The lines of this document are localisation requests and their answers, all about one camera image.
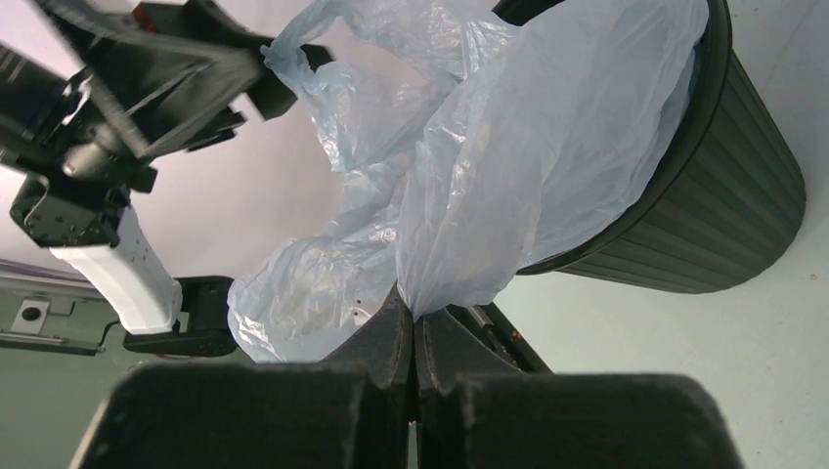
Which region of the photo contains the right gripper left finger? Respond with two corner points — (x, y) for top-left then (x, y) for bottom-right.
(70, 291), (414, 468)

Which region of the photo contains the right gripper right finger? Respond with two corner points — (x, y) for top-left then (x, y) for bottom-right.
(414, 311), (743, 468)

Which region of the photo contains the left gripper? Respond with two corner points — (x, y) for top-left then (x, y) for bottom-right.
(1, 1), (297, 193)

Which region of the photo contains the blue plastic trash bag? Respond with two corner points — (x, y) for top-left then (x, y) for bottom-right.
(228, 1), (709, 362)

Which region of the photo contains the black trash bin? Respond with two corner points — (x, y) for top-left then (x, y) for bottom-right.
(524, 0), (807, 294)

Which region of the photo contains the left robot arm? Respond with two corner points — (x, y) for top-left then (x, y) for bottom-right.
(1, 1), (296, 358)

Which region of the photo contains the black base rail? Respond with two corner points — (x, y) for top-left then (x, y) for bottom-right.
(447, 303), (552, 373)

